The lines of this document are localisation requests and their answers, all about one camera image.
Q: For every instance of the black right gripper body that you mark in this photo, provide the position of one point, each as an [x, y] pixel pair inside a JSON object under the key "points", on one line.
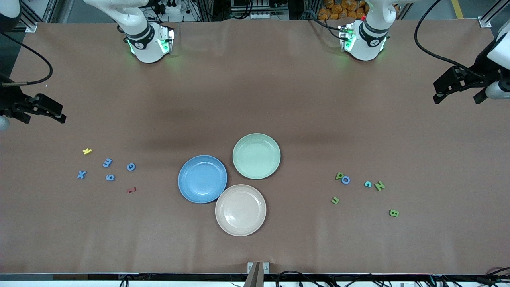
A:
{"points": [[8, 100]]}

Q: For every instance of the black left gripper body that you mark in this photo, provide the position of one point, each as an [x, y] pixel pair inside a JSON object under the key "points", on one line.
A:
{"points": [[483, 68]]}

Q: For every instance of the blue foam letter X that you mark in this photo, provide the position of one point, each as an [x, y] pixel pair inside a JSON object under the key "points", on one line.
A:
{"points": [[81, 174]]}

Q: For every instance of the blue foam letter M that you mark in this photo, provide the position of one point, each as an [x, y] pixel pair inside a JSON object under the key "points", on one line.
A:
{"points": [[107, 162]]}

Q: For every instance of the blue foam number nine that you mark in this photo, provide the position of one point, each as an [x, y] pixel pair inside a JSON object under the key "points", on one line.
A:
{"points": [[111, 178]]}

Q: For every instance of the blue foam letter G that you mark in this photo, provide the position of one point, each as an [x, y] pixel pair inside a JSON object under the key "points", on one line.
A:
{"points": [[128, 167]]}

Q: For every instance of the green foam letter N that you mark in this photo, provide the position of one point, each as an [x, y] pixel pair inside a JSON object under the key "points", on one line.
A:
{"points": [[379, 185]]}

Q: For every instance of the green foam letter B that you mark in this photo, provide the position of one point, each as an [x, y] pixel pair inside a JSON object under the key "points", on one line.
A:
{"points": [[393, 213]]}

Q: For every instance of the green foam letter P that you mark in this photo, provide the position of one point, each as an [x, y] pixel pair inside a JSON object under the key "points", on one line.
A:
{"points": [[338, 175]]}

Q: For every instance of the blue plate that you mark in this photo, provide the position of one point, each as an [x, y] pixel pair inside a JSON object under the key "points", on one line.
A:
{"points": [[202, 179]]}

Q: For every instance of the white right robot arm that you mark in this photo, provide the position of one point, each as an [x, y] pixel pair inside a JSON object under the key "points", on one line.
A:
{"points": [[149, 52]]}

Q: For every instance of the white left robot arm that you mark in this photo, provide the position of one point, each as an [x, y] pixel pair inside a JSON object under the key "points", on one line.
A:
{"points": [[364, 50]]}

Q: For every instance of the yellow foam letter K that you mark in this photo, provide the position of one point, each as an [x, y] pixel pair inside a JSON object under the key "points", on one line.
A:
{"points": [[87, 151]]}

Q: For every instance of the orange mesh bags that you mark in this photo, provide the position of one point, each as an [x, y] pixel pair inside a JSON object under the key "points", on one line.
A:
{"points": [[338, 10]]}

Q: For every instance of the blue foam letter O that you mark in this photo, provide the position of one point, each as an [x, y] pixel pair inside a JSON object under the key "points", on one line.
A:
{"points": [[342, 180]]}

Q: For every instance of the power strip with black plugs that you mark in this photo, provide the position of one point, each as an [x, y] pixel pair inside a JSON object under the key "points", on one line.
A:
{"points": [[169, 8]]}

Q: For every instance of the brown table cover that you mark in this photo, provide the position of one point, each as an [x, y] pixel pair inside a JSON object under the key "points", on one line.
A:
{"points": [[255, 99]]}

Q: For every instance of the white power strip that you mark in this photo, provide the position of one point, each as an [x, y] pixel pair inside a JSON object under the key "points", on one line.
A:
{"points": [[261, 16]]}

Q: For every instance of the light green plate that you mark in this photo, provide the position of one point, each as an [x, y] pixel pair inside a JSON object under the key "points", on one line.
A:
{"points": [[256, 156]]}

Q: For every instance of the beige plate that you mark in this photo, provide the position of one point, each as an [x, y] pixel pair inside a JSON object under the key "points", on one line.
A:
{"points": [[240, 210]]}

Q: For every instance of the aluminium frame post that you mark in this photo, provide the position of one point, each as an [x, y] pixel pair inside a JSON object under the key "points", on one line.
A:
{"points": [[484, 22], [32, 26]]}

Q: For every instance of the white table edge rail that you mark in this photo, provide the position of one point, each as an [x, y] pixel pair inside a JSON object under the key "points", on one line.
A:
{"points": [[79, 283]]}

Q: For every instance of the metal table edge bracket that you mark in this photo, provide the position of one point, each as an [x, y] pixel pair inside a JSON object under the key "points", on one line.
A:
{"points": [[255, 271]]}

